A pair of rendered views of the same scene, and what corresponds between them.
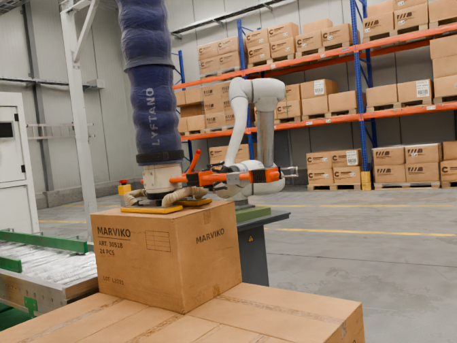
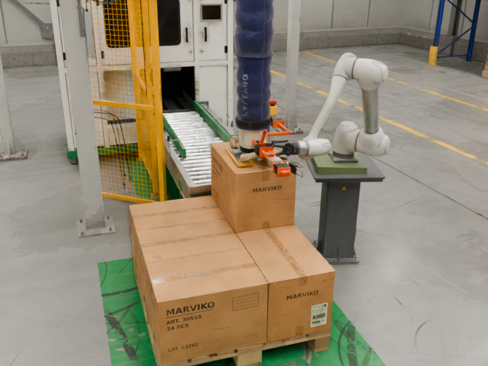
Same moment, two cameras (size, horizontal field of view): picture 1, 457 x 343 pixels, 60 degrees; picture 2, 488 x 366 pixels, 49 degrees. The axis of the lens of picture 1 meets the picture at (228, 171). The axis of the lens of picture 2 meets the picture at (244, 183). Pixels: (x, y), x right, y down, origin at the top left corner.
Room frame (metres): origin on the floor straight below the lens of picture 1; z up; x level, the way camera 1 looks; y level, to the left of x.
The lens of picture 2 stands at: (-0.88, -1.45, 2.15)
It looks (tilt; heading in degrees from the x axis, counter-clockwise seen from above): 23 degrees down; 33
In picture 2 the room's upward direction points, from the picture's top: 1 degrees clockwise
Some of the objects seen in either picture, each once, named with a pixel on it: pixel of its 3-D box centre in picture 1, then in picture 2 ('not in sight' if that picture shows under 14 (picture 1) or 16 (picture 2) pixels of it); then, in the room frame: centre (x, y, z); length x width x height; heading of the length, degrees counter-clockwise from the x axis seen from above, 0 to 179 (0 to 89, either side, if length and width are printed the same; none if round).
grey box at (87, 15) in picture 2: not in sight; (88, 32); (1.90, 1.78, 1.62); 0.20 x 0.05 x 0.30; 52
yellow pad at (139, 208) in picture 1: (149, 205); (238, 154); (1.82, 0.38, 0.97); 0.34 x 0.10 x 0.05; 48
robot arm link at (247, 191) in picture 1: (236, 182); (346, 136); (2.58, -0.05, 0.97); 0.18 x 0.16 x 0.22; 93
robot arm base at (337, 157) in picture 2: (234, 203); (342, 153); (2.59, -0.02, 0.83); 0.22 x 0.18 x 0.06; 40
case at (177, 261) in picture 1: (165, 248); (250, 182); (1.92, 0.34, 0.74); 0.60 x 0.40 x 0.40; 52
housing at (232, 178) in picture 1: (237, 177); (274, 162); (1.58, -0.03, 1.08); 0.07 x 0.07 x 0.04; 48
